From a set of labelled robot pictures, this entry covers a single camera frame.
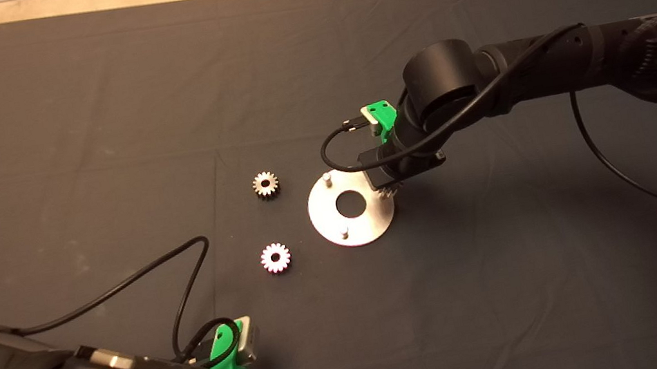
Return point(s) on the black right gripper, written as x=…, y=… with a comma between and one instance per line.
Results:
x=409, y=156

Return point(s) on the steel planetary gear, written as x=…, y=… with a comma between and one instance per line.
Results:
x=391, y=190
x=276, y=258
x=265, y=185

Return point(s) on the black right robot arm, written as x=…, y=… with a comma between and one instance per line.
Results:
x=442, y=76

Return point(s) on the round metal carrier plate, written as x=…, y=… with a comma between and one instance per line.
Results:
x=367, y=227

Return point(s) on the dark grey table cloth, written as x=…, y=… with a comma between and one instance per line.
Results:
x=512, y=281

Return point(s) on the green left camera mount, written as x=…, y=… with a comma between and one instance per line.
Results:
x=384, y=114

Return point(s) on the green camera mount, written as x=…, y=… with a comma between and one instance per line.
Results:
x=223, y=350
x=384, y=114

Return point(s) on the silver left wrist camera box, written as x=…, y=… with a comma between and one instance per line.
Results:
x=371, y=118

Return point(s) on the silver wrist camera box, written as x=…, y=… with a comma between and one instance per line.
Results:
x=249, y=339
x=371, y=118

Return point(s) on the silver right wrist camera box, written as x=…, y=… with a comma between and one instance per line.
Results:
x=249, y=339

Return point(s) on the green right camera mount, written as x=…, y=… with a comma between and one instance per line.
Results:
x=223, y=350

